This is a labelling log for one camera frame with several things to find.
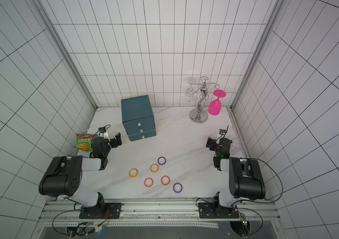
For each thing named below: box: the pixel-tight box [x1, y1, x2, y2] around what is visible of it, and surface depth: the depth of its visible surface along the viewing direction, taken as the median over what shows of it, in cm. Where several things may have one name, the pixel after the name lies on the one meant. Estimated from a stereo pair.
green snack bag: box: [74, 133, 98, 152], surface depth 97 cm
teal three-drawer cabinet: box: [121, 95, 157, 142], surface depth 92 cm
